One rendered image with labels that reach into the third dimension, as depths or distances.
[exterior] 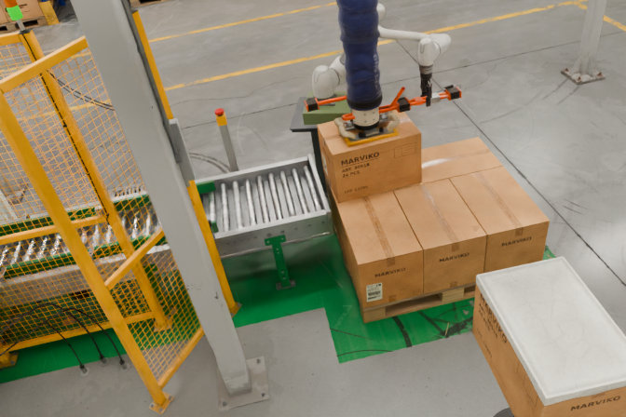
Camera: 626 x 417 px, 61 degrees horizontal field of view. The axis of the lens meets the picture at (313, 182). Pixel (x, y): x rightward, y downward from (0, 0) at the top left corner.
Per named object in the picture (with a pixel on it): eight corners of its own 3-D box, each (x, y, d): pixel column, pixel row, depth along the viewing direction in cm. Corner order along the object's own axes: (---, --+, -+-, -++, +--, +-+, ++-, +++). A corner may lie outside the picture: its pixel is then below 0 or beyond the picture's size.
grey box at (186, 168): (151, 188, 239) (129, 132, 221) (152, 181, 243) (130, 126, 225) (195, 179, 241) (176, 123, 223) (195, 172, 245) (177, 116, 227)
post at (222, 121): (244, 221, 441) (215, 118, 381) (243, 217, 446) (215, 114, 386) (252, 220, 442) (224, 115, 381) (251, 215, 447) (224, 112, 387)
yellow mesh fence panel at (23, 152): (161, 414, 312) (-18, 98, 186) (148, 408, 317) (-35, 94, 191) (242, 304, 371) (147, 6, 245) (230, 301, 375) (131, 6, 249)
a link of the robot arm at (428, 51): (428, 68, 328) (441, 60, 335) (428, 44, 318) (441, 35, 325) (414, 64, 334) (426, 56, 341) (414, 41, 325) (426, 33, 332)
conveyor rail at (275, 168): (5, 246, 391) (-8, 227, 380) (6, 241, 395) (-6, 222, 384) (311, 180, 408) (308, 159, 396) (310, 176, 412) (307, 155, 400)
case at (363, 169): (338, 203, 359) (332, 154, 335) (323, 170, 391) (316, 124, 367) (422, 181, 366) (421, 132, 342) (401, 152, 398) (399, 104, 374)
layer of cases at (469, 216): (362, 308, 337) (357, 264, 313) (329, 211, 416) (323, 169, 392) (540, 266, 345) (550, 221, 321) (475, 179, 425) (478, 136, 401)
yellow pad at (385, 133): (347, 147, 339) (347, 140, 336) (344, 139, 347) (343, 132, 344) (399, 135, 342) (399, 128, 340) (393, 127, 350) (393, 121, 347)
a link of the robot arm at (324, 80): (308, 95, 411) (306, 69, 397) (324, 86, 421) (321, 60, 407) (324, 100, 401) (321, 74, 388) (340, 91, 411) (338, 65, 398)
